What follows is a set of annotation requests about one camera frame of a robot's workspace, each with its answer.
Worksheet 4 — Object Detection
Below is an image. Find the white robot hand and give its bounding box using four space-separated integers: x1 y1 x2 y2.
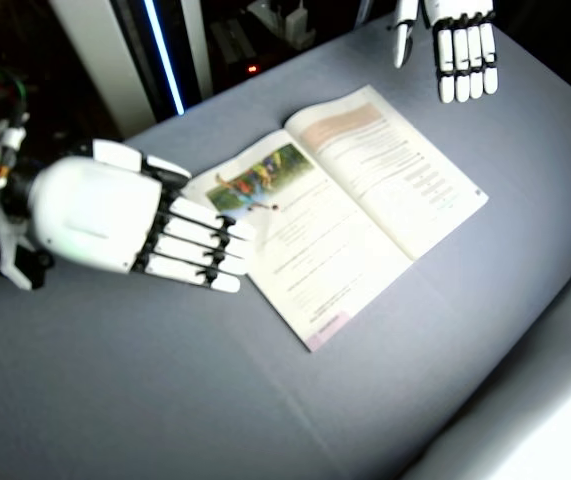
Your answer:
28 138 258 295
392 0 500 104

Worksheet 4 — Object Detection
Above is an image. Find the book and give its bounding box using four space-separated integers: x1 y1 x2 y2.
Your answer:
184 84 490 354

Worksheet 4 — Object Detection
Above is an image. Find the white pillar panel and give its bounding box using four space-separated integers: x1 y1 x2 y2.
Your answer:
47 0 215 139

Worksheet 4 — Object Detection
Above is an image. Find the blue light strip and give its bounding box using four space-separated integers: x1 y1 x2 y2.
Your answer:
142 0 187 116

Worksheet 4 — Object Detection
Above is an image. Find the grey table cloth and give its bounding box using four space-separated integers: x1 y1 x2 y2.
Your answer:
0 12 571 480

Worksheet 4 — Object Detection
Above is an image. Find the white bracket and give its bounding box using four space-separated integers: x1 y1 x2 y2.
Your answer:
282 0 317 50

